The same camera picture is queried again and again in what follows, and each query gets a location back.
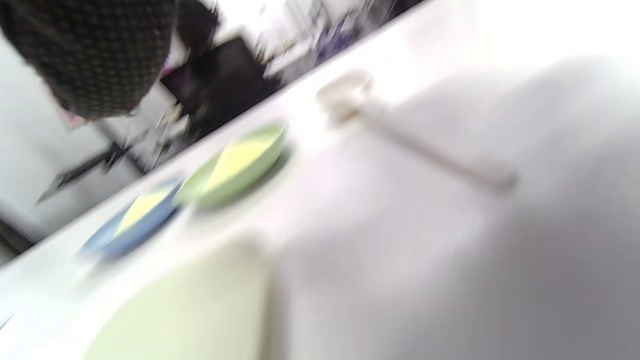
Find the cream container lid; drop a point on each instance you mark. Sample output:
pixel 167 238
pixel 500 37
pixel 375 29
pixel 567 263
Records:
pixel 190 310

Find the white plastic coffee spoon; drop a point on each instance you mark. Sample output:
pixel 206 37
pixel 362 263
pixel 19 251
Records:
pixel 345 97

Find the small green dish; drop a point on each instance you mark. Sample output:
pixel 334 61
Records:
pixel 255 170

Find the small blue dish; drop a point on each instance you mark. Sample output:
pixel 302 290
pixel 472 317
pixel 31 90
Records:
pixel 135 240

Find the person's right hand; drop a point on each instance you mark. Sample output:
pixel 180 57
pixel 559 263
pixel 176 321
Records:
pixel 100 55

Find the yellow chicken bouillon heap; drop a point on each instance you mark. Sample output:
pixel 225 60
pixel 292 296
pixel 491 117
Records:
pixel 240 160
pixel 142 207

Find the black mesh office chair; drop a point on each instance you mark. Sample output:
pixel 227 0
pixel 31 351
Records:
pixel 220 85

